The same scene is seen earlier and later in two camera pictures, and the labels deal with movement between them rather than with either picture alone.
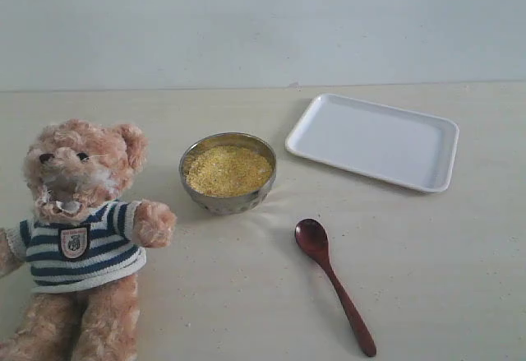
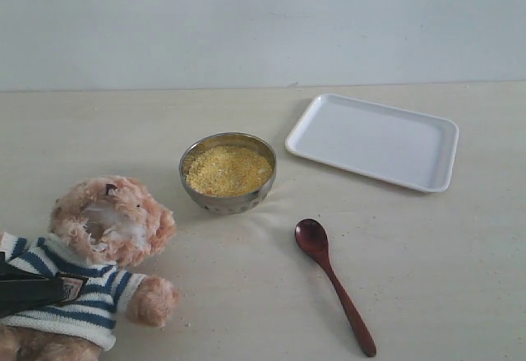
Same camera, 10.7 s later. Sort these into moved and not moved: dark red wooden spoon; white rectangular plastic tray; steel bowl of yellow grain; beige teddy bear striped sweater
Moved: beige teddy bear striped sweater
Not moved: white rectangular plastic tray; steel bowl of yellow grain; dark red wooden spoon
